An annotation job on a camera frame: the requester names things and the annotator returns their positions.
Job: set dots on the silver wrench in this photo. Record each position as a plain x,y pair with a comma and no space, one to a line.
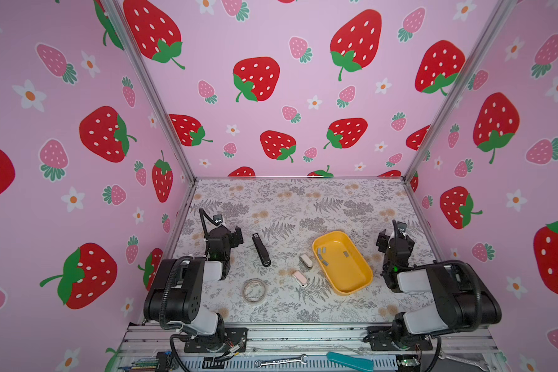
482,365
296,360

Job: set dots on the yellow plastic tray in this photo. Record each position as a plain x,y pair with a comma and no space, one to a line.
346,275

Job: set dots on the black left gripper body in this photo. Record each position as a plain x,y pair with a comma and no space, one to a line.
227,253

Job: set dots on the aluminium corner post right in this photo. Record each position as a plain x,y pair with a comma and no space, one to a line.
493,27

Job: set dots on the aluminium corner post left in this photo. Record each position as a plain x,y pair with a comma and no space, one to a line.
121,26

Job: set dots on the aluminium corner post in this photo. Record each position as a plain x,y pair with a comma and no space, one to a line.
493,27
121,26

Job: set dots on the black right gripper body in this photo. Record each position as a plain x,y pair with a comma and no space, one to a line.
390,241

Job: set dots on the clear tape roll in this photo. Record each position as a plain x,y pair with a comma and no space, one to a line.
254,291

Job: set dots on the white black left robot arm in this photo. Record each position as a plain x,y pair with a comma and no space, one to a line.
175,296

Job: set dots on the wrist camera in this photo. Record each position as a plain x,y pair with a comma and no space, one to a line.
218,220
400,229

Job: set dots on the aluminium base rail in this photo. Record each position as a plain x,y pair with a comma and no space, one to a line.
281,340

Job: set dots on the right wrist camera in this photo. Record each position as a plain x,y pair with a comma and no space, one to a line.
400,229

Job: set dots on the pink white stapler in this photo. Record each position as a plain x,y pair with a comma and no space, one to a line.
300,278

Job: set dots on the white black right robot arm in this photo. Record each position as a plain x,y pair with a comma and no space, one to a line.
462,303

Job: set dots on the teal handled tool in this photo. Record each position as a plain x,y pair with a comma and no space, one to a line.
355,363

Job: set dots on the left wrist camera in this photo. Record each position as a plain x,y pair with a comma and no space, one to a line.
218,220

